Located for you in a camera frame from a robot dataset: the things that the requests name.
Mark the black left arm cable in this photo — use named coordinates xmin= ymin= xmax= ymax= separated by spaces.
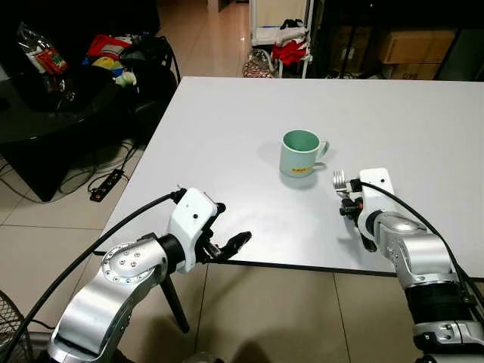
xmin=0 ymin=191 xmax=188 ymax=345

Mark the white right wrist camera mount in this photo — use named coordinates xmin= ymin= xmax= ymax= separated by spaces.
xmin=355 ymin=168 xmax=395 ymax=237

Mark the clear plastic snack bag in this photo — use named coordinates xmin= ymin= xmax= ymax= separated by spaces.
xmin=17 ymin=23 xmax=70 ymax=95

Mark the white metal rack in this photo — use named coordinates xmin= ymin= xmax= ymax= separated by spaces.
xmin=250 ymin=0 xmax=315 ymax=79

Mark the patterned woven basket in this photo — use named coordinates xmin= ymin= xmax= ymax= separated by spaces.
xmin=242 ymin=49 xmax=278 ymax=79

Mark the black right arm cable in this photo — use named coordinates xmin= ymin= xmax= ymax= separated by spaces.
xmin=355 ymin=180 xmax=484 ymax=318

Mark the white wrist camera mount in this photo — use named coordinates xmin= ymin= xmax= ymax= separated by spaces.
xmin=355 ymin=168 xmax=395 ymax=237
xmin=167 ymin=188 xmax=221 ymax=274

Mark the black power strip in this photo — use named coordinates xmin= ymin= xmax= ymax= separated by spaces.
xmin=89 ymin=169 xmax=126 ymax=203

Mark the brown cardboard box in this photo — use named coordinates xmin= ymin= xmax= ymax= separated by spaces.
xmin=378 ymin=30 xmax=457 ymax=65

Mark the black bag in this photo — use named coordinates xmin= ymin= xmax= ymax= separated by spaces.
xmin=119 ymin=34 xmax=173 ymax=70

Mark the red cloth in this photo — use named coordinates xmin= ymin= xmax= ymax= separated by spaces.
xmin=271 ymin=39 xmax=309 ymax=67

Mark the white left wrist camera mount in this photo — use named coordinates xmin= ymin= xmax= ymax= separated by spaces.
xmin=167 ymin=188 xmax=221 ymax=274

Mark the black table leg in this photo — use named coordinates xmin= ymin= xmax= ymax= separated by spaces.
xmin=160 ymin=272 xmax=191 ymax=334

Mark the green ceramic mug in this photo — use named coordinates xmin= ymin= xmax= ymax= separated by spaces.
xmin=279 ymin=129 xmax=330 ymax=179

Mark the red bag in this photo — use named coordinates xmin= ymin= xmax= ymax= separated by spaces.
xmin=85 ymin=34 xmax=134 ymax=63

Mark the black glass low table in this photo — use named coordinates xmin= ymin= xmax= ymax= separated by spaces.
xmin=0 ymin=59 xmax=181 ymax=203

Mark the grey wire grille fan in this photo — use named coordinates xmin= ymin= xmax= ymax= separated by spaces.
xmin=0 ymin=290 xmax=36 ymax=363

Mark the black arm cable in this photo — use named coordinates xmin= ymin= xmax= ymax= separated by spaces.
xmin=355 ymin=180 xmax=484 ymax=318
xmin=0 ymin=191 xmax=188 ymax=345

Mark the silver metal fork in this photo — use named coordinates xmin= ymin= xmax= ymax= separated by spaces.
xmin=333 ymin=170 xmax=357 ymax=200

